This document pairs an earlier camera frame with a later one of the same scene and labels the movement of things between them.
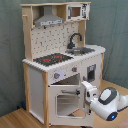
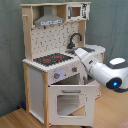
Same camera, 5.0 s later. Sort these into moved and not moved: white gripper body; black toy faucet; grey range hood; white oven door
Moved: white gripper body
Not moved: black toy faucet; white oven door; grey range hood
